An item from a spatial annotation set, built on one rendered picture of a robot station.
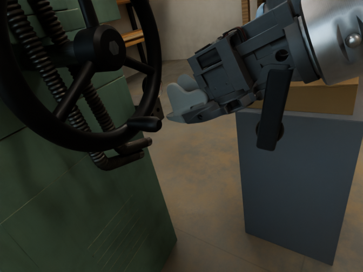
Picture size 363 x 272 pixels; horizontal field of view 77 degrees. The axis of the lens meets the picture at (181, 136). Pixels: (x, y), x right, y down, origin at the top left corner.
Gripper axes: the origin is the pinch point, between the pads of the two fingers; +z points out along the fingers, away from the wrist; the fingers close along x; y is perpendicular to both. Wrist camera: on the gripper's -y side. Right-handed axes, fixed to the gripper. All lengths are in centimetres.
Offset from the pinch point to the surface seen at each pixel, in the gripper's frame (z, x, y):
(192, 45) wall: 164, -338, 11
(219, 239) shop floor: 33, -25, -61
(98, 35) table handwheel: 0.3, 4.6, 15.1
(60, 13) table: 8.6, 0.6, 22.1
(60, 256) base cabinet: 32.4, 17.0, -14.5
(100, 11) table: 17.5, -17.8, 25.4
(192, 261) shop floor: 39, -13, -59
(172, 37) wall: 193, -343, 39
